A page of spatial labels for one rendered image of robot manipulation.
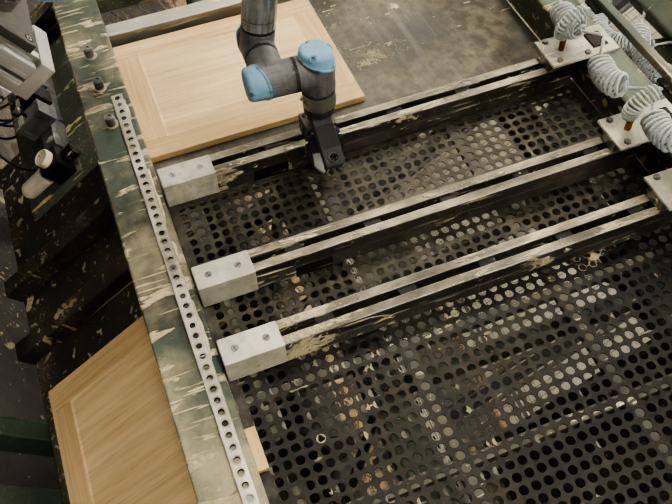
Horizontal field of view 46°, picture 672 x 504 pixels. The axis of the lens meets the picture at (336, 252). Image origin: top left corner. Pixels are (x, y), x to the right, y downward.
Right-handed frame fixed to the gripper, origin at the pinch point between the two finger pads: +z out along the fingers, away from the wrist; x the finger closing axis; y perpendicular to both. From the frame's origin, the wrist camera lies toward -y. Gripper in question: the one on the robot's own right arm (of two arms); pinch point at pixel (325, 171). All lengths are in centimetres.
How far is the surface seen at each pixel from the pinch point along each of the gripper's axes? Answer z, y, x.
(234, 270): -4.5, -22.6, 29.0
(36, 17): 4, 92, 56
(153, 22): -3, 67, 25
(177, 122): 0.4, 30.0, 28.7
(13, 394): 72, 14, 97
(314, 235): -4.5, -20.3, 10.1
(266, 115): 0.2, 23.5, 7.1
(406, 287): -3.6, -39.6, -3.1
